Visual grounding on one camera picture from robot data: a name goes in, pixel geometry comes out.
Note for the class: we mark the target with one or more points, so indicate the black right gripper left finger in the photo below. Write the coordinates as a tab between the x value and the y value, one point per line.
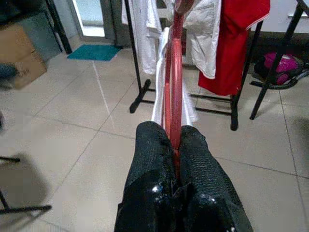
149	157

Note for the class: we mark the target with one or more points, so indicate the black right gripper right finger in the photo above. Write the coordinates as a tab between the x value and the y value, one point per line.
195	164

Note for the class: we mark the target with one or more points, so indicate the cream denim jacket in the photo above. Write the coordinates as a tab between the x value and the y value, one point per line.
205	48

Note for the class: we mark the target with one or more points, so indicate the teal floor mat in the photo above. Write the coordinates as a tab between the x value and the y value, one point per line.
94	52

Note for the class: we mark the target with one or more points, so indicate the red shirt white trim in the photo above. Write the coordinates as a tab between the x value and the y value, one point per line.
231	48

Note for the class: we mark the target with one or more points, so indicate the black chair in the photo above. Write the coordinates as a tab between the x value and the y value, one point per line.
29	209

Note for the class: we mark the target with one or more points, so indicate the pink vacuum cleaner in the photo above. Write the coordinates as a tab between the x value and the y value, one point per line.
287	62

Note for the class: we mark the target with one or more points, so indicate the small printed cardboard box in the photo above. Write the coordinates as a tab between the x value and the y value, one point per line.
33	70

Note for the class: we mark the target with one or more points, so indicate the black desk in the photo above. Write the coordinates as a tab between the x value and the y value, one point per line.
62	33

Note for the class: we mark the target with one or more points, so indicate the grey metal cabinet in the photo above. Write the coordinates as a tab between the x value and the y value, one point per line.
43	36

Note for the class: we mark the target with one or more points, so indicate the large plain cardboard box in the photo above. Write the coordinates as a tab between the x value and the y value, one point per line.
14	41

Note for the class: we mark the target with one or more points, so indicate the black clothes rack silver rail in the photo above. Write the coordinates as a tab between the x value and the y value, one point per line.
141	95

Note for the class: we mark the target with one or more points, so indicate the glass door white frame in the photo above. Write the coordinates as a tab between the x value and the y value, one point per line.
91	14

